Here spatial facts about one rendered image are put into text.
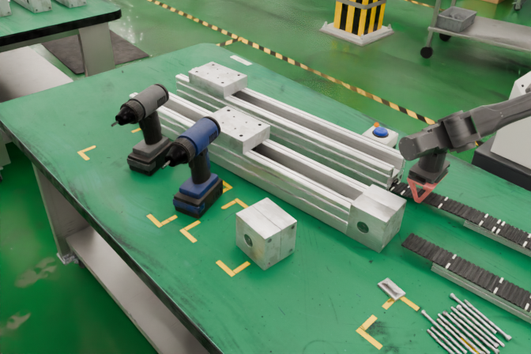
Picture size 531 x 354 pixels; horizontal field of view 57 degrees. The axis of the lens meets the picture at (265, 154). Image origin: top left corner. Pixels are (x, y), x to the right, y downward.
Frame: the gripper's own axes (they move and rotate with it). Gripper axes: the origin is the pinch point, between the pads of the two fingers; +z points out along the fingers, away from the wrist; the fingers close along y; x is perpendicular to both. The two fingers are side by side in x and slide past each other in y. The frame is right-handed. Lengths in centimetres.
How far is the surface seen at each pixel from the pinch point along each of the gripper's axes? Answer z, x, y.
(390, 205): -7.2, -1.0, 17.7
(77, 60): 78, -304, -76
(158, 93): -19, -63, 32
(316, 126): -4.9, -35.4, -2.6
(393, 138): -3.5, -16.3, -13.8
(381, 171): -4.7, -10.2, 4.6
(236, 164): -0.6, -43.5, 22.9
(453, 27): 50, -92, -278
